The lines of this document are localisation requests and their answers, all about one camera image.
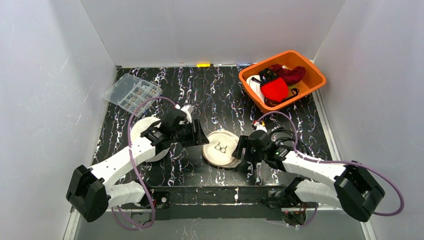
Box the bright red bra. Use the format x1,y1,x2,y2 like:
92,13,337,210
260,77,289,103

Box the dark red bra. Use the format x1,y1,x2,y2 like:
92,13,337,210
269,64,306,86

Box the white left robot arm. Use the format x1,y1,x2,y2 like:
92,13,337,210
66,105,209,223

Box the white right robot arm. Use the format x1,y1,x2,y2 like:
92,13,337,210
232,130,386,222

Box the clear plastic screw box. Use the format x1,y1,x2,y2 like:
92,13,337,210
102,73,163,118

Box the yellow tape piece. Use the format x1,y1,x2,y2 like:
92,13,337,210
196,63,213,68

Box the orange plastic bin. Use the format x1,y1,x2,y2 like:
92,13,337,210
238,50,327,113

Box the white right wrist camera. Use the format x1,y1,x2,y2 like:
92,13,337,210
252,121,268,133

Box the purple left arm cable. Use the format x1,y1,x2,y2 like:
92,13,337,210
110,96,178,232

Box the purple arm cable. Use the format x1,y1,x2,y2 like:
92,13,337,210
110,96,178,232
255,110,405,229

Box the black coiled cable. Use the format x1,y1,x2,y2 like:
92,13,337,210
268,126,309,157

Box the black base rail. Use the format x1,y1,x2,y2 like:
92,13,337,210
120,185,319,222

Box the white bra black straps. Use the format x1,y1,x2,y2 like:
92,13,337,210
246,74,266,100

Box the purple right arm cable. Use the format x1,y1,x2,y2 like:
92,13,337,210
255,110,405,229

